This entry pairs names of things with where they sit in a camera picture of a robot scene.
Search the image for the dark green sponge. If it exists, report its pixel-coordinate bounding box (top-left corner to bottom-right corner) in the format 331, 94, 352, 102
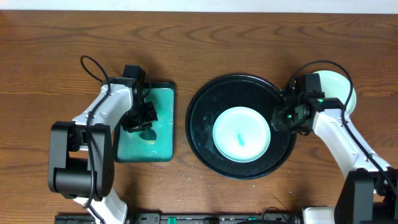
139, 128, 157, 142

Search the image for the mint green plate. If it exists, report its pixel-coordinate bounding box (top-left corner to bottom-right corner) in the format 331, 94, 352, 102
314, 70, 351, 104

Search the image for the mint plate with stain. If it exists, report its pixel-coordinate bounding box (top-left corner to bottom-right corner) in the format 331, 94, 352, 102
213, 106, 271, 163

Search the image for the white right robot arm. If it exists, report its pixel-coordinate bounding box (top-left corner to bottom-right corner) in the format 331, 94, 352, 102
272, 88, 397, 223

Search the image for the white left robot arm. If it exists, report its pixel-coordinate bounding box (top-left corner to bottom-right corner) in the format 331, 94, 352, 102
48, 78, 157, 223

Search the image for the black rectangular soap tray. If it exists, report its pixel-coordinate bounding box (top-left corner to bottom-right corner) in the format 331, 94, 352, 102
113, 82, 175, 163

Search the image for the round black tray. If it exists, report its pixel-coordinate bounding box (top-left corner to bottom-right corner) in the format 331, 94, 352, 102
185, 74, 296, 179

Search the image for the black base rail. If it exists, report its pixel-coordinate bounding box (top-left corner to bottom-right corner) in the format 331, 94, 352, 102
54, 207, 299, 224

